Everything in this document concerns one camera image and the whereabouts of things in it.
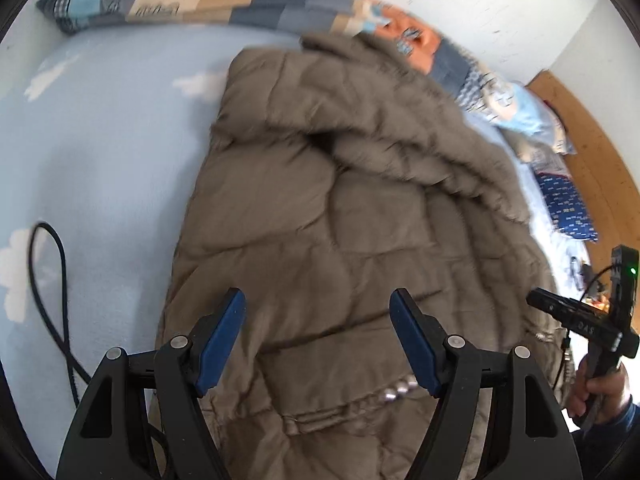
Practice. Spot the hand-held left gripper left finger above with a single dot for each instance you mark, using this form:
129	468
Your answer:
220	345

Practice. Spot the beige printed pillow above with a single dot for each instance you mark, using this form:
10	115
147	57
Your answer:
562	135

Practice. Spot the purple eyeglasses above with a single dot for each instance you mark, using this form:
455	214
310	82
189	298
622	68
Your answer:
575	266

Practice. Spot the brown puffer jacket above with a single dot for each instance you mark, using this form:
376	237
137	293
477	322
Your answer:
325	210

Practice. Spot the person's right hand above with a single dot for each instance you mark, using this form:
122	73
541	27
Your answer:
607	390

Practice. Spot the wooden headboard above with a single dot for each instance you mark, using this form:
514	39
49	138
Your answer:
600	160

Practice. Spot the person's right forearm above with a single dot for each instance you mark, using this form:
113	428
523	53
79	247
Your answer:
615	440

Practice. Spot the light blue cloud bedsheet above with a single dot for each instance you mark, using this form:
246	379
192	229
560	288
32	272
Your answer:
110	160

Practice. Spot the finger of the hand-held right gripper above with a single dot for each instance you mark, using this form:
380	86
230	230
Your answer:
547	304

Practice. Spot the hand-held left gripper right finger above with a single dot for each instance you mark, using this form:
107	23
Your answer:
415	345

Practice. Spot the yellow floral cloth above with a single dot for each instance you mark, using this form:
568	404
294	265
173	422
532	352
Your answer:
600	305

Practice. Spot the navy star-print pillow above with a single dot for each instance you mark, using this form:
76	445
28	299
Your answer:
570	210

